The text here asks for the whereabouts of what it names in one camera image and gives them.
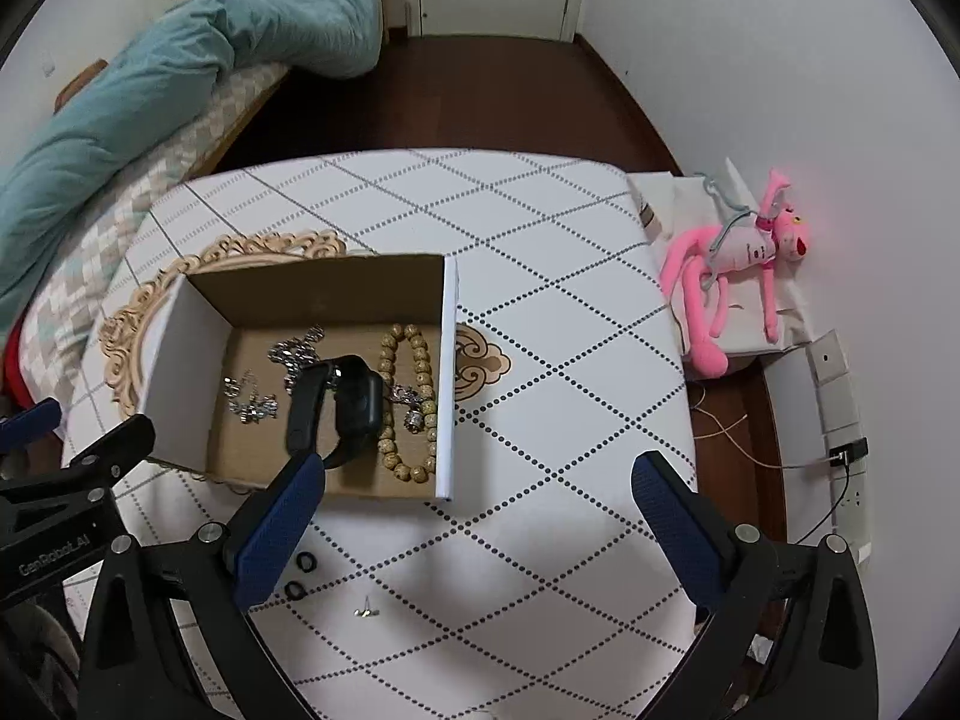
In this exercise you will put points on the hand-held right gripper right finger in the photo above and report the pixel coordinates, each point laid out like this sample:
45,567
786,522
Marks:
675,532

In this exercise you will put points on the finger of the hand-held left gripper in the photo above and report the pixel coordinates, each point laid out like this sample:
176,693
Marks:
30,420
112,446

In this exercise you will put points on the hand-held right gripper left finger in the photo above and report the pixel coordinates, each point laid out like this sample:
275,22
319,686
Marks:
274,540

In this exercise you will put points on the cardboard box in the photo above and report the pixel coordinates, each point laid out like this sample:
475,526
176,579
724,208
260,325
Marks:
195,360

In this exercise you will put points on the red cloth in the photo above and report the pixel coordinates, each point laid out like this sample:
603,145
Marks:
10,360

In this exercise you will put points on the silver ear stud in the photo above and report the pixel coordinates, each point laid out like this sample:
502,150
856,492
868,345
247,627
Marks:
365,611

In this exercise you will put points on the white diamond-pattern tablecloth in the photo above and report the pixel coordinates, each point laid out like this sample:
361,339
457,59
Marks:
540,465

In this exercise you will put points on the black smartwatch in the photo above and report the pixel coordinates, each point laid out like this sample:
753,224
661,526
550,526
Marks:
356,397

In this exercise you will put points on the silver charm pendant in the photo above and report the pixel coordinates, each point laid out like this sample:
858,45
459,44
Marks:
411,416

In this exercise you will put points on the black charger plug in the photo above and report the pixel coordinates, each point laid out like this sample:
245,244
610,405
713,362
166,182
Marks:
849,451

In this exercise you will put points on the bed with patterned sheet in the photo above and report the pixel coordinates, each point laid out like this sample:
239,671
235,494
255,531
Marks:
97,240

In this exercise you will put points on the pink plush toy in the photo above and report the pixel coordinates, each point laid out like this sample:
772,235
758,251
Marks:
742,247

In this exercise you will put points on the grey clothes hanger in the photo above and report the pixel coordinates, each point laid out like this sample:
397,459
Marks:
731,223

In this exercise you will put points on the teal blanket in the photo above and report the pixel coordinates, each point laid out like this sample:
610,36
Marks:
187,52

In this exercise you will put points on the white wall socket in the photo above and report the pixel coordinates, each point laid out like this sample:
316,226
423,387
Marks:
826,360
841,409
855,502

